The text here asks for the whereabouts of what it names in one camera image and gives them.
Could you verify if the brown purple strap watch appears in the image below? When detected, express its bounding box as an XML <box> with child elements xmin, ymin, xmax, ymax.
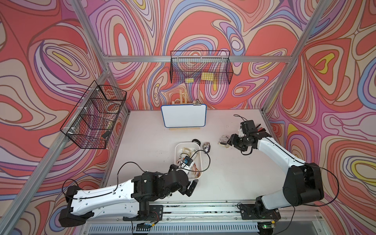
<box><xmin>202</xmin><ymin>142</ymin><xmax>211</xmax><ymax>153</ymax></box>

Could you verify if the black wire basket back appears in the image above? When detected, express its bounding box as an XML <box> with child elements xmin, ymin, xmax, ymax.
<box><xmin>170</xmin><ymin>50</ymin><xmax>234</xmax><ymax>85</ymax></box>

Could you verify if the black wire basket left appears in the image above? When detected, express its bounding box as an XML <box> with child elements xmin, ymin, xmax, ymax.
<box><xmin>60</xmin><ymin>81</ymin><xmax>127</xmax><ymax>149</ymax></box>

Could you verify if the white plastic storage box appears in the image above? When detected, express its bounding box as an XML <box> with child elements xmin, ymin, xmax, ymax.
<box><xmin>175</xmin><ymin>142</ymin><xmax>203</xmax><ymax>180</ymax></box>

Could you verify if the cream square face watch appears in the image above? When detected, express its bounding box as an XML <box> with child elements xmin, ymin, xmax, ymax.
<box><xmin>181</xmin><ymin>147</ymin><xmax>192</xmax><ymax>157</ymax></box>

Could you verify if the black smart watch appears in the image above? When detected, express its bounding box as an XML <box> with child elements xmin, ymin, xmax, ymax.
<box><xmin>192</xmin><ymin>139</ymin><xmax>201</xmax><ymax>147</ymax></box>

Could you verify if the black wire basket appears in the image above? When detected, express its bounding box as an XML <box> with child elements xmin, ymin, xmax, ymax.
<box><xmin>60</xmin><ymin>81</ymin><xmax>127</xmax><ymax>149</ymax></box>
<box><xmin>170</xmin><ymin>50</ymin><xmax>234</xmax><ymax>85</ymax></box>

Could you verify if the wooden board easel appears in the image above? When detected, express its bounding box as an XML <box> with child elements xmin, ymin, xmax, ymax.
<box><xmin>168</xmin><ymin>89</ymin><xmax>200</xmax><ymax>130</ymax></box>

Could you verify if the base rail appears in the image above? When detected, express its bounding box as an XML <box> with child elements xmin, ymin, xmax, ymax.
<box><xmin>77</xmin><ymin>201</ymin><xmax>331</xmax><ymax>235</ymax></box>

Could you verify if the white board blue rim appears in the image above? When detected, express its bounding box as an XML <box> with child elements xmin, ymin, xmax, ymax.
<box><xmin>161</xmin><ymin>104</ymin><xmax>208</xmax><ymax>128</ymax></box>

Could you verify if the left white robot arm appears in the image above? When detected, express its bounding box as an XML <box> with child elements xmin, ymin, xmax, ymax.
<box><xmin>58</xmin><ymin>164</ymin><xmax>198</xmax><ymax>228</ymax></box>

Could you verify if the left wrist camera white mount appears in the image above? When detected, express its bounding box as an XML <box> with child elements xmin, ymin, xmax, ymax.
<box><xmin>180</xmin><ymin>156</ymin><xmax>194</xmax><ymax>170</ymax></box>

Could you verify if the red transparent watch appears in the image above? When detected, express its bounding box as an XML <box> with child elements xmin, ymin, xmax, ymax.
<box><xmin>191</xmin><ymin>166</ymin><xmax>201</xmax><ymax>179</ymax></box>

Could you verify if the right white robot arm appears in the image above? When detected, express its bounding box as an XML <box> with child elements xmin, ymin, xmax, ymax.
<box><xmin>227</xmin><ymin>120</ymin><xmax>324</xmax><ymax>218</ymax></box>

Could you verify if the yellow sticky note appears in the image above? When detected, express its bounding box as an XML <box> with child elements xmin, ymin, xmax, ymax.
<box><xmin>201</xmin><ymin>72</ymin><xmax>214</xmax><ymax>81</ymax></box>

